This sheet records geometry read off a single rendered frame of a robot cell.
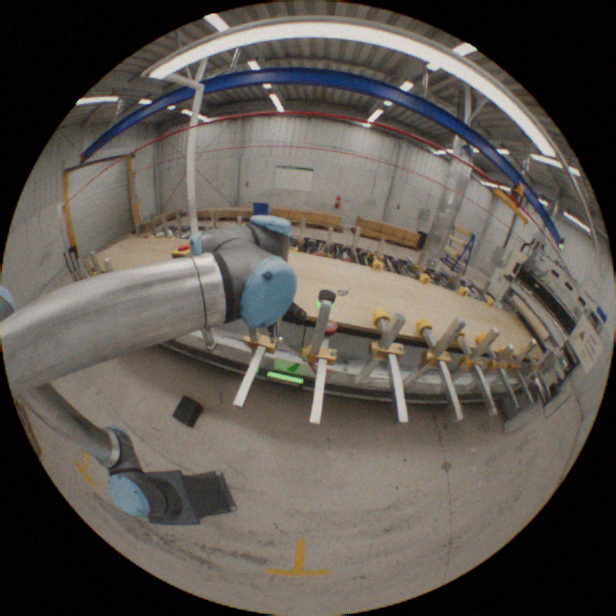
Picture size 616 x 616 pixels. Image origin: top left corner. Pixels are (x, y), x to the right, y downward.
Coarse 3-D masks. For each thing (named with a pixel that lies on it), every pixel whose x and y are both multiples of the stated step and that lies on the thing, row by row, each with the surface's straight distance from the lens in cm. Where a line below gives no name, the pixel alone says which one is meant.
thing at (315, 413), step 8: (328, 336) 80; (320, 360) 71; (320, 368) 69; (320, 376) 67; (320, 384) 66; (320, 392) 64; (312, 400) 66; (320, 400) 63; (312, 408) 62; (320, 408) 62; (312, 416) 61; (312, 424) 63
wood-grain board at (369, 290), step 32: (128, 256) 206; (160, 256) 171; (320, 256) 147; (320, 288) 103; (352, 288) 111; (384, 288) 126; (416, 288) 150; (352, 320) 86; (416, 320) 110; (448, 320) 133; (480, 320) 174; (512, 320) 259; (512, 352) 177
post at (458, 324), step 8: (456, 320) 74; (448, 328) 77; (456, 328) 74; (448, 336) 76; (456, 336) 78; (440, 344) 79; (448, 344) 79; (432, 352) 82; (440, 352) 81; (416, 368) 90; (424, 368) 87; (408, 376) 95; (416, 376) 92; (408, 384) 97
